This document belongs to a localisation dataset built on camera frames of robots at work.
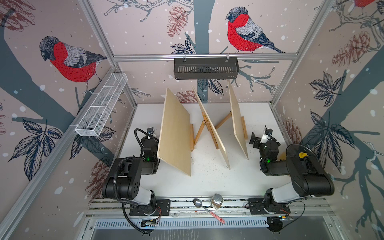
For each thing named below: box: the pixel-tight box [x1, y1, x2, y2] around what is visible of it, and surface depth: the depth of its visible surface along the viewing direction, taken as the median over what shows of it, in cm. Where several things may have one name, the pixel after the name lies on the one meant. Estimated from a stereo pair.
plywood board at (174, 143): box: [157, 87, 191, 177], surface depth 81 cm
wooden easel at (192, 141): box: [190, 123, 197, 152], surface depth 96 cm
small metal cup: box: [211, 193, 224, 210], surface depth 68 cm
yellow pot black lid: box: [286, 143, 325, 176], surface depth 78 cm
